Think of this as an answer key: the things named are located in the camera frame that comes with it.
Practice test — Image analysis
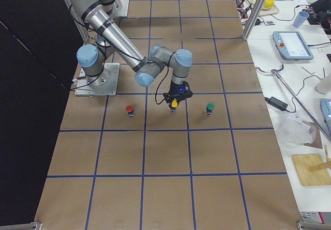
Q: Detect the red push button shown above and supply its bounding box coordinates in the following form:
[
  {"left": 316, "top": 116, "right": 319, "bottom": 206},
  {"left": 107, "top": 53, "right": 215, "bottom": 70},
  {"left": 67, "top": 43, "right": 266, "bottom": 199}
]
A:
[{"left": 125, "top": 105, "right": 135, "bottom": 117}]

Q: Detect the aluminium frame post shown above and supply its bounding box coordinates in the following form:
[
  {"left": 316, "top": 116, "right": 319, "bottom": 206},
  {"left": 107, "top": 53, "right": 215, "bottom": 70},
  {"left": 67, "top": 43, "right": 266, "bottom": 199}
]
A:
[{"left": 242, "top": 0, "right": 266, "bottom": 41}]

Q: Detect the yellow push button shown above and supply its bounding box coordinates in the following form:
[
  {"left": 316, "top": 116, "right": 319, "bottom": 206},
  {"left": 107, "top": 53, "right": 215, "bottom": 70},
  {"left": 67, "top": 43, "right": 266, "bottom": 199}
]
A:
[{"left": 170, "top": 99, "right": 178, "bottom": 112}]

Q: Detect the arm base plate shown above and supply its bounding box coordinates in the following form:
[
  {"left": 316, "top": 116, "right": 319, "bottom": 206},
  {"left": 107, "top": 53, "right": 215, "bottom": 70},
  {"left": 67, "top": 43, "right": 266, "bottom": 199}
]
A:
[
  {"left": 74, "top": 63, "right": 121, "bottom": 97},
  {"left": 112, "top": 0, "right": 130, "bottom": 18}
]

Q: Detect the light blue cup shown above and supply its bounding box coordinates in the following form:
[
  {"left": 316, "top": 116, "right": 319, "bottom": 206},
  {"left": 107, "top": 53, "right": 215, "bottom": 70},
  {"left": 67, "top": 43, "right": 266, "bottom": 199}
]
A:
[{"left": 292, "top": 11, "right": 310, "bottom": 28}]

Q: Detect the blue teach pendant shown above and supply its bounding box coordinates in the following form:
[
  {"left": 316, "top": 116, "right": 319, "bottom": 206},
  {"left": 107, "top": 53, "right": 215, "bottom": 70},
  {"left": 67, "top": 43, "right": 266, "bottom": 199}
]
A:
[{"left": 272, "top": 31, "right": 314, "bottom": 60}]

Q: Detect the yellow lemon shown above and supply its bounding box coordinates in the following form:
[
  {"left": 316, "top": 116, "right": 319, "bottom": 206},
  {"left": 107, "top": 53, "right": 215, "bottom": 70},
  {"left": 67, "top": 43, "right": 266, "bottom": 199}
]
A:
[{"left": 262, "top": 0, "right": 275, "bottom": 10}]

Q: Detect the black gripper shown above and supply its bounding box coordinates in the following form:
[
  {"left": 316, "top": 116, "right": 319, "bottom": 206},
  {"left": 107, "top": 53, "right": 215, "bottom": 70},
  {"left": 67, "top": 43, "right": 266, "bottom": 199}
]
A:
[{"left": 163, "top": 81, "right": 193, "bottom": 103}]

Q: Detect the metal cane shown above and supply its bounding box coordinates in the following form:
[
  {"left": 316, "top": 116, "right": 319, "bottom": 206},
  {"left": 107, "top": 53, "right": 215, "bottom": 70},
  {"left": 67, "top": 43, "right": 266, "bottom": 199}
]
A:
[{"left": 256, "top": 65, "right": 330, "bottom": 142}]

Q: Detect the beige tray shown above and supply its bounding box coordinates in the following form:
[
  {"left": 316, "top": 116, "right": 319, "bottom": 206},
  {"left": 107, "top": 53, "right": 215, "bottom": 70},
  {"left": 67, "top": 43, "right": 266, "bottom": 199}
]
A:
[{"left": 247, "top": 0, "right": 279, "bottom": 16}]

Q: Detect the clear plastic bag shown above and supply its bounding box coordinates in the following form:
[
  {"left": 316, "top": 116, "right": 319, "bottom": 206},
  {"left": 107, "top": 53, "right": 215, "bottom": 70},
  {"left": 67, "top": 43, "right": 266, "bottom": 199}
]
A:
[{"left": 272, "top": 112, "right": 317, "bottom": 149}]

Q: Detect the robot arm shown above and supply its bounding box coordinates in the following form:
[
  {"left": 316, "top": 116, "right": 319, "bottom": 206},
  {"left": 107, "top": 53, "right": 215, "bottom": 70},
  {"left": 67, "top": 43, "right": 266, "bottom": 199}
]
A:
[{"left": 70, "top": 0, "right": 193, "bottom": 108}]

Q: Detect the black power adapter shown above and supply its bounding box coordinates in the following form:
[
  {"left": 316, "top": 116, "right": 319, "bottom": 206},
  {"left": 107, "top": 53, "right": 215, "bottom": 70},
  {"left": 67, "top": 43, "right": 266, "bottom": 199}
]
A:
[{"left": 265, "top": 97, "right": 288, "bottom": 111}]

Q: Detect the wooden cutting board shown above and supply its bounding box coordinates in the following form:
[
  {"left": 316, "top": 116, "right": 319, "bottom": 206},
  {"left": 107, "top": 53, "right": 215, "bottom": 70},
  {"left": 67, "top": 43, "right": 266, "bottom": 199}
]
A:
[{"left": 292, "top": 154, "right": 330, "bottom": 187}]

